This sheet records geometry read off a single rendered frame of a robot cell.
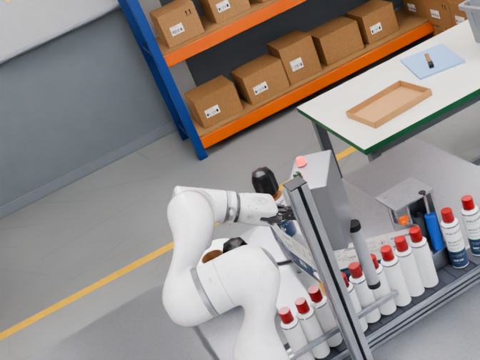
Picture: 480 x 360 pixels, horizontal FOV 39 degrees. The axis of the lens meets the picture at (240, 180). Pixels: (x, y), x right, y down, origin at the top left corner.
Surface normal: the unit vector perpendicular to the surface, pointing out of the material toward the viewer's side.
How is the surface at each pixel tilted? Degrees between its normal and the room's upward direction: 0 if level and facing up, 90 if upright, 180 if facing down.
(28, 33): 90
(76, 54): 90
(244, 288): 74
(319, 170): 0
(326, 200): 90
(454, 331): 0
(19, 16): 90
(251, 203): 30
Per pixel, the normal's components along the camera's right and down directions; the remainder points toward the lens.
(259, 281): 0.03, -0.01
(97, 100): 0.33, 0.35
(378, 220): -0.35, -0.82
